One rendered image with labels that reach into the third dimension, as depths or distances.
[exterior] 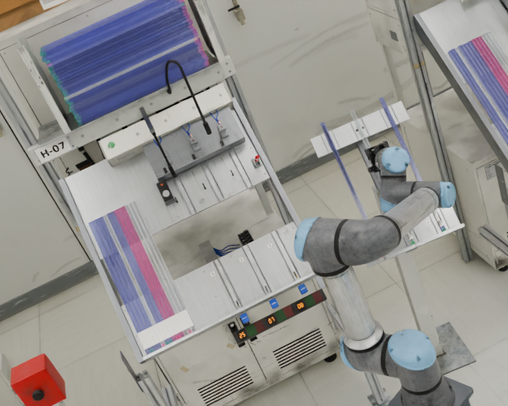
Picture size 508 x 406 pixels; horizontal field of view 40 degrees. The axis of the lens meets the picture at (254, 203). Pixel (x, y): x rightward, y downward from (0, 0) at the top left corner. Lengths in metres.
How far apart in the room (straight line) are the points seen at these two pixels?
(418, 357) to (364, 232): 0.42
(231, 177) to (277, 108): 1.83
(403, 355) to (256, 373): 1.15
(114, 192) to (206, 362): 0.81
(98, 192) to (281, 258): 0.69
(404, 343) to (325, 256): 0.37
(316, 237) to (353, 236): 0.10
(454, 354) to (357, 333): 1.07
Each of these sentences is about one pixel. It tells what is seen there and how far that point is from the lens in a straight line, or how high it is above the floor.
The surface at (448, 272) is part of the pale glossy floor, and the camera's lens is 3.38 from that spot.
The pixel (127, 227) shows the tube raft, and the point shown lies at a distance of 2.50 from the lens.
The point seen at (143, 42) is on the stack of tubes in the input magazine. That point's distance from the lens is 2.45.
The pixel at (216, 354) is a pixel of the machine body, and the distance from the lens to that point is 2.88.
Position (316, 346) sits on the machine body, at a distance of 3.02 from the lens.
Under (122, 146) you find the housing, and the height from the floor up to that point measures 1.27.
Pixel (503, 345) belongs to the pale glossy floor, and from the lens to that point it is 3.01.
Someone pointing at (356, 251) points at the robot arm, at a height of 1.15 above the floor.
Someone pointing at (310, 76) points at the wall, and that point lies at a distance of 4.31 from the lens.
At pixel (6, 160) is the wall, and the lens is 4.16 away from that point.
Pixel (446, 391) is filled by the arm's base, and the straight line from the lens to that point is 2.09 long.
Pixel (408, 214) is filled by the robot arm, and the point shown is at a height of 1.11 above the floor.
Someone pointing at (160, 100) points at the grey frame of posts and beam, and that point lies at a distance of 2.54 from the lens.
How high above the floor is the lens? 2.16
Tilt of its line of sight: 29 degrees down
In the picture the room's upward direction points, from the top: 23 degrees counter-clockwise
